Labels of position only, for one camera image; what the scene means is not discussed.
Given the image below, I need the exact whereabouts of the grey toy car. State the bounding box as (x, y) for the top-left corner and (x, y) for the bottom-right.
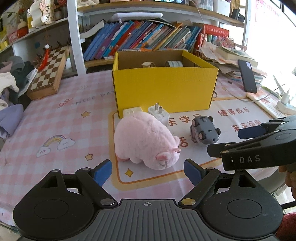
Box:
(190, 115), (221, 145)

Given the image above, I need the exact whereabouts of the pink plush pig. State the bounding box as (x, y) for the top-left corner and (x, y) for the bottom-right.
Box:
(114, 111), (181, 170)

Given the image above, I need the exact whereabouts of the white plug charger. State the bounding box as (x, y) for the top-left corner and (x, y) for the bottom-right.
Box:
(123, 106), (142, 117)

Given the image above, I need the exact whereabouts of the white square charger block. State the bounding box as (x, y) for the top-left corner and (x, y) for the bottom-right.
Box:
(148, 103), (170, 127)

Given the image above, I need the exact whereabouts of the clear tape roll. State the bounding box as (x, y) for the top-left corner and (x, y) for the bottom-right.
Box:
(165, 61), (183, 67)

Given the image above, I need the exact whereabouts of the beige wrist watch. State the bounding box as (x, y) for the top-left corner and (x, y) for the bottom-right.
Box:
(141, 62), (156, 68)

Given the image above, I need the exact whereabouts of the person's right hand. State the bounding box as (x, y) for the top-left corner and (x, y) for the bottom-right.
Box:
(278, 166), (296, 199)

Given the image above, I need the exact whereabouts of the open booklet on table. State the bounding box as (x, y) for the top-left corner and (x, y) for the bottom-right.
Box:
(246, 90), (287, 118)

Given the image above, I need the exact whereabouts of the white power strip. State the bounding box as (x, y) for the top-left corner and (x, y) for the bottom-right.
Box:
(275, 101), (296, 115)

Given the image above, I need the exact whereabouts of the pink checked tablecloth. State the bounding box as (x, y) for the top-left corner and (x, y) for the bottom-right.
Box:
(1, 71), (270, 225)

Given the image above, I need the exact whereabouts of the black smartphone on books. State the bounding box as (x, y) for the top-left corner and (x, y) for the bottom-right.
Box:
(237, 60), (257, 93)

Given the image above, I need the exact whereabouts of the stack of papers and books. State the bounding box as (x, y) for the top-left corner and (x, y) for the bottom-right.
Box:
(199, 42), (267, 83)

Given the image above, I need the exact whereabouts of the yellow cardboard box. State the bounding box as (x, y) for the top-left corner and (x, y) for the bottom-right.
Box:
(112, 50), (219, 118)

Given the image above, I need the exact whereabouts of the wooden chess board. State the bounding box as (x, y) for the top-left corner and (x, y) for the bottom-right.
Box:
(27, 45), (69, 100)

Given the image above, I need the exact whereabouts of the red book box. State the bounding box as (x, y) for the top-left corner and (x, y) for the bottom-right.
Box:
(205, 24), (229, 38)

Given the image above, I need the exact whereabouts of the pile of clothes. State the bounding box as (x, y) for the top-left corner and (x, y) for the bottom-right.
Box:
(1, 56), (37, 140)

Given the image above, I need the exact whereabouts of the row of leaning books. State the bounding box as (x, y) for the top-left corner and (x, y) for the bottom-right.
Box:
(83, 20), (202, 61)

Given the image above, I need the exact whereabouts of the white bookshelf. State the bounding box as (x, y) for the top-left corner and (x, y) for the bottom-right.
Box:
(0, 0), (249, 76)

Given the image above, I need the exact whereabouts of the white lucky cat figure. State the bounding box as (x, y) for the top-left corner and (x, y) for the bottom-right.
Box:
(29, 0), (55, 28)

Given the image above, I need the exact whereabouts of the white charging cable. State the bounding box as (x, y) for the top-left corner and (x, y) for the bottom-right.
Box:
(189, 0), (287, 103)

